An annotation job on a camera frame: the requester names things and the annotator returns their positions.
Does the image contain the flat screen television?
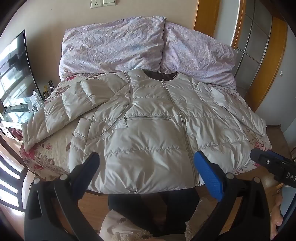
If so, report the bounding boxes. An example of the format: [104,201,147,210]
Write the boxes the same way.
[0,30,45,114]

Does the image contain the clear plastic bag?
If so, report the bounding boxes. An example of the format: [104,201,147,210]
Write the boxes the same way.
[30,91,46,112]

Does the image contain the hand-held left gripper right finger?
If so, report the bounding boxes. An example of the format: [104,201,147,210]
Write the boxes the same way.
[185,151,271,241]

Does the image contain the cream quilted down jacket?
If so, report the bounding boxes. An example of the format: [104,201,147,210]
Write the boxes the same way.
[21,69,266,194]

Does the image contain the dark wooden chair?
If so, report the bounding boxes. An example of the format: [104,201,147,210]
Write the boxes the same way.
[0,134,30,211]

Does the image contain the dark bottles with yellow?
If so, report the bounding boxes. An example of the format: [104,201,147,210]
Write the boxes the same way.
[43,80,55,98]

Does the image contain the wooden door frame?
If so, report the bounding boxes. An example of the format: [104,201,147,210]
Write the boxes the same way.
[193,0,288,113]

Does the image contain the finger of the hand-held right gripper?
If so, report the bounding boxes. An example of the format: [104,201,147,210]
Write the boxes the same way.
[250,148,296,176]

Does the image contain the person's black pants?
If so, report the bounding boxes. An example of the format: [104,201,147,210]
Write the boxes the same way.
[108,191,200,237]

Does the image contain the lilac crinkled pillow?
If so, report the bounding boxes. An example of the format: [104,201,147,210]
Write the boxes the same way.
[59,16,167,79]
[159,22,238,90]

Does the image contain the glass television stand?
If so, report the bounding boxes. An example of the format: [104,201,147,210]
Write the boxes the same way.
[0,102,47,141]

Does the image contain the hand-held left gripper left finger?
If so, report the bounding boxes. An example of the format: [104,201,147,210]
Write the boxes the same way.
[24,152,109,241]

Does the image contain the floral bed sheet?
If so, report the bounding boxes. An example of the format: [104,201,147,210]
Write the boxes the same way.
[20,72,272,197]

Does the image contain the person's right hand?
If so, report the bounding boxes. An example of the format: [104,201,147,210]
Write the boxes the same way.
[270,197,285,235]

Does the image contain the frosted glass sliding door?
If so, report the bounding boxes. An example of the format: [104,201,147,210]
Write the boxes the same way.
[236,7,273,93]

